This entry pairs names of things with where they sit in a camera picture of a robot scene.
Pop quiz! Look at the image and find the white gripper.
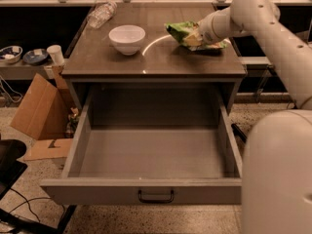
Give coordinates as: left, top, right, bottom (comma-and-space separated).
184, 8, 243, 47

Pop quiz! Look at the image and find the green rice chip bag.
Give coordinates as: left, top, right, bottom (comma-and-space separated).
165, 21, 227, 52

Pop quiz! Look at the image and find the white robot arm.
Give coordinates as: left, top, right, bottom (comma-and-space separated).
195, 0, 312, 234

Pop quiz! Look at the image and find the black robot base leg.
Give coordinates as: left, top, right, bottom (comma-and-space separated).
231, 124, 247, 142

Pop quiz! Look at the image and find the grey cabinet with top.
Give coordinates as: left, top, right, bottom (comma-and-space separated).
62, 2, 246, 106

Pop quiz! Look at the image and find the open grey top drawer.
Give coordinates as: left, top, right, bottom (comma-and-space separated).
41, 84, 242, 205

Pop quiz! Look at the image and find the white ceramic bowl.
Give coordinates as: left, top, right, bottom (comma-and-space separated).
108, 25, 145, 56

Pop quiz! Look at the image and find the clear plastic water bottle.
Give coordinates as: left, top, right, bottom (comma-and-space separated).
88, 1, 117, 29

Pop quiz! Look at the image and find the white paper cup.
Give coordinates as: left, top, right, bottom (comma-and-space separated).
47, 45, 64, 65

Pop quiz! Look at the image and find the blue patterned bowl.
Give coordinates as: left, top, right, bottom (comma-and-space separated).
22, 49, 49, 65

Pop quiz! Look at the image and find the brown cardboard box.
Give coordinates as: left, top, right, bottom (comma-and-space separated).
11, 66, 76, 140

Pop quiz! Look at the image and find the blue white bowl left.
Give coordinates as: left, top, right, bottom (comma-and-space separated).
0, 46, 22, 64

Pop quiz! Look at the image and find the flat cardboard piece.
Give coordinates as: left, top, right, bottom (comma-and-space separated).
24, 138, 72, 161

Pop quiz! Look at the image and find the black chair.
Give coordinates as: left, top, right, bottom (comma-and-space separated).
0, 139, 27, 200

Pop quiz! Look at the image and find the black drawer handle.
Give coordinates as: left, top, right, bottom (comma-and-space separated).
137, 190, 175, 204

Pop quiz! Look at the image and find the black floor cable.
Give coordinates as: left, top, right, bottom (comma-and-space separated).
0, 187, 66, 226

